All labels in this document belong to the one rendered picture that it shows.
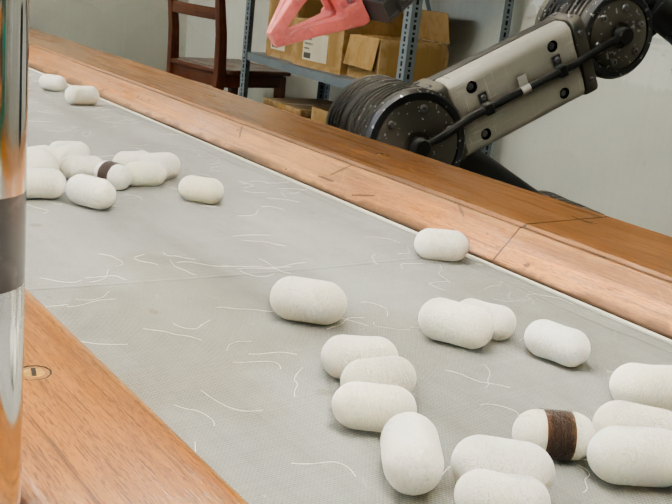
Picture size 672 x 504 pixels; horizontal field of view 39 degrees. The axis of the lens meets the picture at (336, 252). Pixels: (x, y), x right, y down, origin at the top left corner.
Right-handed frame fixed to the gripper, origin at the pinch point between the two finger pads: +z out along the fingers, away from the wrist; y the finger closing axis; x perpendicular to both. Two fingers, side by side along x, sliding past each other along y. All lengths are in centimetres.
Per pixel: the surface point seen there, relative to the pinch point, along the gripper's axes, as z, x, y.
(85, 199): 20.4, -3.1, 6.7
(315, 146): 2.1, 10.2, -0.8
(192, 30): -132, 161, -431
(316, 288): 17.1, -2.1, 29.3
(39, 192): 22.1, -4.5, 4.1
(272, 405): 23.1, -4.7, 36.1
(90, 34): -86, 130, -441
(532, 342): 11.8, 3.8, 36.4
